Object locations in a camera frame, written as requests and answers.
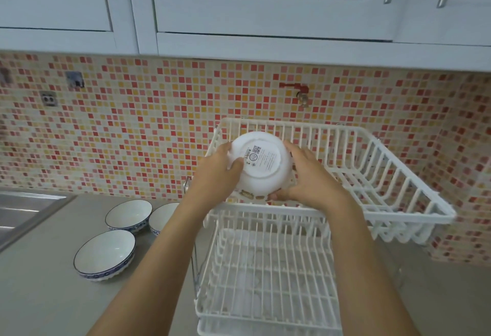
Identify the person's left forearm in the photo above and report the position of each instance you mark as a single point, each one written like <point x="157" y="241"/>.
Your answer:
<point x="161" y="263"/>

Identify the white bowl with label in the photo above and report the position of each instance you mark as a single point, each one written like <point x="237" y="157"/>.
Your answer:
<point x="264" y="159"/>

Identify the person's right thumb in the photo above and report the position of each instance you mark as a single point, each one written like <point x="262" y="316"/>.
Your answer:
<point x="280" y="195"/>

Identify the stainless steel sink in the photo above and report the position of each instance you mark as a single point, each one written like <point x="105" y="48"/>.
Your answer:
<point x="27" y="209"/>

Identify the metal adhesive wall hook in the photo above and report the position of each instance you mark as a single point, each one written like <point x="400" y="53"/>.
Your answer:
<point x="4" y="75"/>
<point x="75" y="79"/>

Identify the grey wall socket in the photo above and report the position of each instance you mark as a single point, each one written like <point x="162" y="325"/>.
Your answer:
<point x="48" y="98"/>

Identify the person's left thumb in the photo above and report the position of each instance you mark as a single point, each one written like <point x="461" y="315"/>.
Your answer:
<point x="236" y="167"/>

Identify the person's left hand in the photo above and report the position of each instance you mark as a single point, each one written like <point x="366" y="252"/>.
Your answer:
<point x="214" y="178"/>

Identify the person's right hand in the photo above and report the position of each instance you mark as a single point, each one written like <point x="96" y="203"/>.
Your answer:
<point x="312" y="184"/>

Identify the red wall water valve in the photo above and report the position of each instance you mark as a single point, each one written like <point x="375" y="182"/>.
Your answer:
<point x="296" y="88"/>

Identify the person's right forearm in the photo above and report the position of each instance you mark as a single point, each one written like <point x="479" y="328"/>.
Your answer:
<point x="360" y="270"/>

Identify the blue rimmed white bowl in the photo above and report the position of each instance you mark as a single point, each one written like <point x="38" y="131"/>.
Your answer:
<point x="128" y="213"/>
<point x="104" y="254"/>
<point x="163" y="218"/>

